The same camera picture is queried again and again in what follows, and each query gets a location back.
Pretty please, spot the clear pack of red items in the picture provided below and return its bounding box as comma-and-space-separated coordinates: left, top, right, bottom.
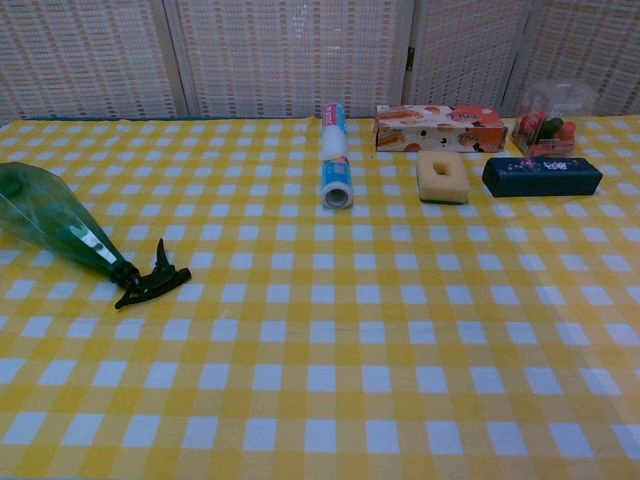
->
510, 81, 596, 158

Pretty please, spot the woven folding screen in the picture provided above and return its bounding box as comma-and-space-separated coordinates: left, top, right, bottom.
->
0, 0, 640, 124

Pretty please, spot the orange printed cardboard box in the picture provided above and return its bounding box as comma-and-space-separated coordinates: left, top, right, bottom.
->
373, 104, 509, 153

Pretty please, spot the yellow white checkered tablecloth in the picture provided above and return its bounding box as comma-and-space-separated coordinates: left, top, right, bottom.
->
0, 115, 640, 480

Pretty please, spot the white roll with blue label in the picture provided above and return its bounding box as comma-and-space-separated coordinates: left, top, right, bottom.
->
320, 102, 355, 211

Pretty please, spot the yellow sponge with green base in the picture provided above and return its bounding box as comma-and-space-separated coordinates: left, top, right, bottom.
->
415, 151, 472, 206

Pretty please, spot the dark blue rectangular box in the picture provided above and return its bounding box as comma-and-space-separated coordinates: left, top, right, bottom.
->
481, 157, 604, 199

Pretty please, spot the green spray bottle black trigger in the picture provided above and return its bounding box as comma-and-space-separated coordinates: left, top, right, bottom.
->
0, 161, 193, 310

